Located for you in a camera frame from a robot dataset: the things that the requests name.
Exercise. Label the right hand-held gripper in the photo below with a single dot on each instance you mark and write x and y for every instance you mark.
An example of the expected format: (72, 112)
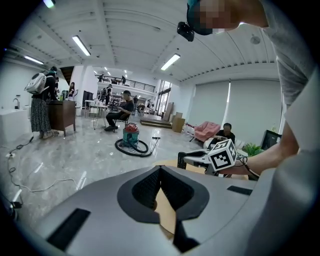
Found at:
(222, 156)

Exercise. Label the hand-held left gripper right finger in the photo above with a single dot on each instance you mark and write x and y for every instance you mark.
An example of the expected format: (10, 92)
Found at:
(182, 195)

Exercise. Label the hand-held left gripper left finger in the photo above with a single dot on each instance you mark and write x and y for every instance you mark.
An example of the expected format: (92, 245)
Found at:
(140, 192)

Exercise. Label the person's right forearm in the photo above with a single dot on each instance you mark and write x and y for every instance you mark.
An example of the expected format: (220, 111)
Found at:
(270, 155)

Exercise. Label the large cardboard box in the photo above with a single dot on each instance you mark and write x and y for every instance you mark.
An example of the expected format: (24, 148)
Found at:
(178, 125)

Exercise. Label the small cardboard box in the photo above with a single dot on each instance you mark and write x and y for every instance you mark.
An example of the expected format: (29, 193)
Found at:
(179, 115)

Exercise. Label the oval wooden coffee table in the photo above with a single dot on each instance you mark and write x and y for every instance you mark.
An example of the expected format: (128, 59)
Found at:
(167, 212)

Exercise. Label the pink armchair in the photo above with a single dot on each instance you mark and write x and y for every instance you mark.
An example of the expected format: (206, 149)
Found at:
(206, 130)

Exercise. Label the dark wooden steps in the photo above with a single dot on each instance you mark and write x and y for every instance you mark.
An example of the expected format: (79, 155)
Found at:
(156, 123)

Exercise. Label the red and teal vacuum cleaner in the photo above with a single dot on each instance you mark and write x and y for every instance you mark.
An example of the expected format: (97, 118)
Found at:
(131, 135)

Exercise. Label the white roller blind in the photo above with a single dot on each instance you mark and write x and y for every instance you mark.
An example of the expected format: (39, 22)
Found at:
(208, 102)
(252, 107)

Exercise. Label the glass entrance door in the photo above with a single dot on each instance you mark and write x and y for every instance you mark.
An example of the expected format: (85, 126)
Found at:
(163, 97)

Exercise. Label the black folding chair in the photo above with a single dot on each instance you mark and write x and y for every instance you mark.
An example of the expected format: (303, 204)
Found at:
(123, 120)

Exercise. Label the green potted plant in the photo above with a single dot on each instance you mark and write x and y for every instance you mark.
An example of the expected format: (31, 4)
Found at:
(252, 150)

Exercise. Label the black glass-door cabinet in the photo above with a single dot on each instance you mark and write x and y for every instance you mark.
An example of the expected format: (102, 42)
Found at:
(271, 140)

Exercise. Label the black balcony railing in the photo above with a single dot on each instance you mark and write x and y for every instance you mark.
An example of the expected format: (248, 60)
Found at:
(130, 83)

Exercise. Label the white side table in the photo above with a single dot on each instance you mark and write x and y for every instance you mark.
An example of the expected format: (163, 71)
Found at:
(96, 107)

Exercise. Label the ceiling tube light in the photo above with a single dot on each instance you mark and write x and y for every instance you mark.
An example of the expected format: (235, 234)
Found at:
(33, 60)
(170, 62)
(81, 45)
(49, 3)

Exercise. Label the dark wooden cabinet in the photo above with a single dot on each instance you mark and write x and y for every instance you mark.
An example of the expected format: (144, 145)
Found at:
(62, 115)

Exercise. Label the white power strip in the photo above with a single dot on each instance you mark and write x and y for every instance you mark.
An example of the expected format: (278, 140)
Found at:
(10, 155)

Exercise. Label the round ceiling detector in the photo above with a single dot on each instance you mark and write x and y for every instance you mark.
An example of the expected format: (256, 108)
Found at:
(255, 40)

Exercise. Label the white kitchen island counter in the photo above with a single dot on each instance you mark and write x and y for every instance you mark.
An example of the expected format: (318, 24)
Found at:
(13, 125)

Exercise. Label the person's grey t-shirt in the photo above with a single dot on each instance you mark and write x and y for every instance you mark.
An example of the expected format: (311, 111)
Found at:
(292, 62)

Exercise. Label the white backpack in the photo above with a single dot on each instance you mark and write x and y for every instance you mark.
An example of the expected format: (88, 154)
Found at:
(36, 83)

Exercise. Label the person's head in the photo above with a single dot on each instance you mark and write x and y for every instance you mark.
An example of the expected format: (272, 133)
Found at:
(225, 15)

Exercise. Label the black head-mounted camera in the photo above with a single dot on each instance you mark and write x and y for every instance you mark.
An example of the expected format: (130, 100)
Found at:
(185, 31)

